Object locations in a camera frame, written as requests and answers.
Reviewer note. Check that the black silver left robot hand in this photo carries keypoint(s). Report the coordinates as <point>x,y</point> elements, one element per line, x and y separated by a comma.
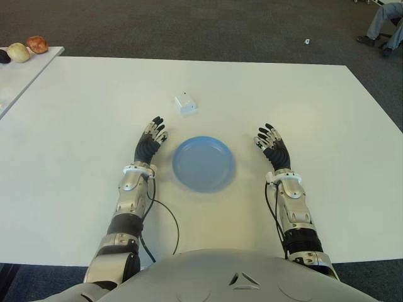
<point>148,148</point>

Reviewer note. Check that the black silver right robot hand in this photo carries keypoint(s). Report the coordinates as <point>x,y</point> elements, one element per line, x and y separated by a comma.
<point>278,154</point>

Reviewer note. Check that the white charger block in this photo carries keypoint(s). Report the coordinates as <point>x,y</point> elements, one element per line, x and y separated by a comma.
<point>185,104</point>

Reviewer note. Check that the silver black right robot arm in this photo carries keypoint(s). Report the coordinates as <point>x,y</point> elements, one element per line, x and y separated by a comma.
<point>294,192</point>

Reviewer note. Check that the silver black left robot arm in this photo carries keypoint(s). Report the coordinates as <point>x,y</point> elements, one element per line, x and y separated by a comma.
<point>129,185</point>

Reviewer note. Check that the blue round plate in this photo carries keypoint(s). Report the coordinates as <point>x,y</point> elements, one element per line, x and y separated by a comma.
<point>203,163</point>

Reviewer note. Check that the grey robot torso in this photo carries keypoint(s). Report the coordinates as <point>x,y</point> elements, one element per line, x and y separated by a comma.
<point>204,273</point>

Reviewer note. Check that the white side table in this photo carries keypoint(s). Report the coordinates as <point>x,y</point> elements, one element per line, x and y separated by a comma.
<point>22,78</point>

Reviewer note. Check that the reddish brown bread roll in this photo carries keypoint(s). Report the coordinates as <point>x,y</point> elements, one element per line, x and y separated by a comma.
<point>37,44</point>

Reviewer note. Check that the cream bread roll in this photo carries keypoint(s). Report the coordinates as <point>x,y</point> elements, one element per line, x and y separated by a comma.
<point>19,53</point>

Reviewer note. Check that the seated person in jeans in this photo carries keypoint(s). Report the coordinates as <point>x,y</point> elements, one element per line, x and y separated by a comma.
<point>378,22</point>

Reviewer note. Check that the dark bread roll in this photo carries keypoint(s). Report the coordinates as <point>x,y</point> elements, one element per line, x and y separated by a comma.
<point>4,56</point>

